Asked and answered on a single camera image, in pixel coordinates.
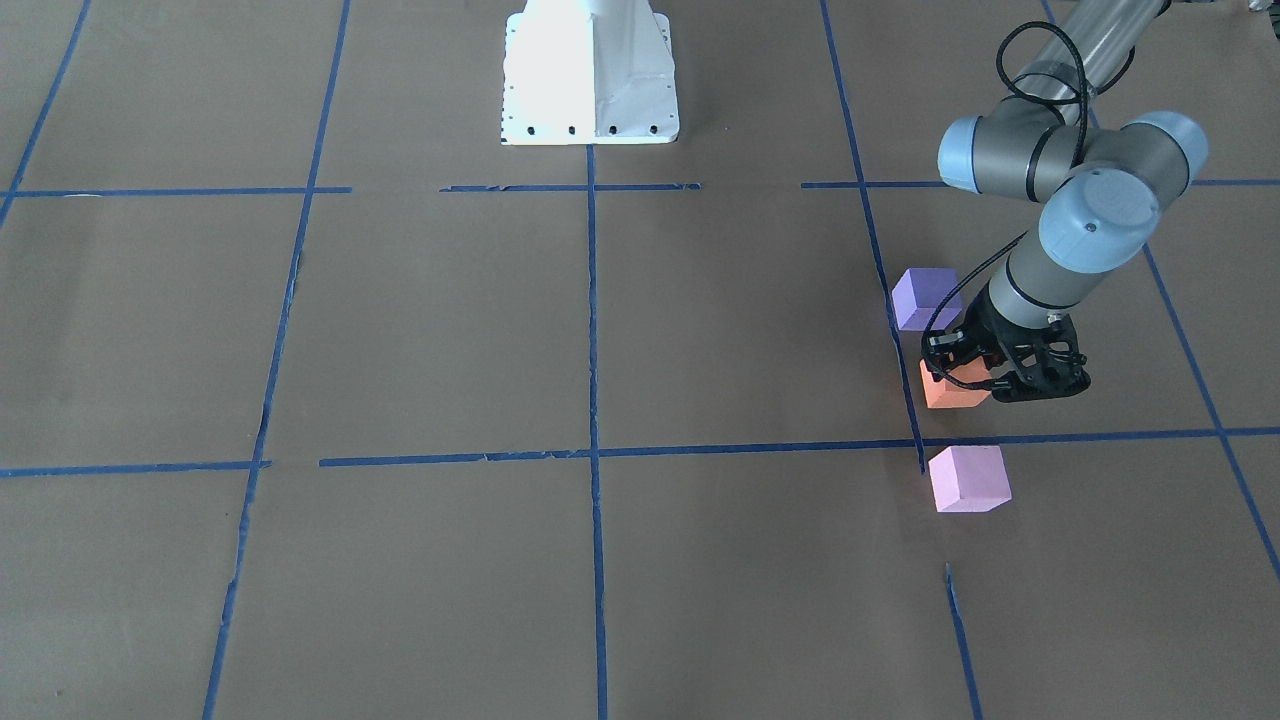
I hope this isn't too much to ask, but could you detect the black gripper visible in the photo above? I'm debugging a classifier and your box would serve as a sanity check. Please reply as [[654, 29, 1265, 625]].
[[922, 290, 1091, 404]]

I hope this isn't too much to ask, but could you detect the orange foam cube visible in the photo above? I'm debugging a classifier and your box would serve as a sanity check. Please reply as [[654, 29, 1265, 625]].
[[919, 357, 991, 409]]

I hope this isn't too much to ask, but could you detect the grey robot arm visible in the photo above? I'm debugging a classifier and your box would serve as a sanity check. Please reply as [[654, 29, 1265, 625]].
[[920, 1, 1210, 404]]

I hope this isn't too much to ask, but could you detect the purple foam cube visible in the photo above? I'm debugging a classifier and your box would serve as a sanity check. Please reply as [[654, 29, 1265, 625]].
[[890, 266, 965, 332]]

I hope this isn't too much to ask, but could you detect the pink foam cube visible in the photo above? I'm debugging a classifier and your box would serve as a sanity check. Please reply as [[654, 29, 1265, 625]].
[[927, 445, 1012, 512]]

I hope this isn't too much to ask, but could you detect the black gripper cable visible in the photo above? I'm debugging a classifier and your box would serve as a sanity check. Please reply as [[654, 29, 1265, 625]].
[[918, 20, 1137, 393]]

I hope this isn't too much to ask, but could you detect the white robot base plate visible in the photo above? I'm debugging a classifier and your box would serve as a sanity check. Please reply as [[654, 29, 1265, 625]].
[[500, 1, 681, 146]]

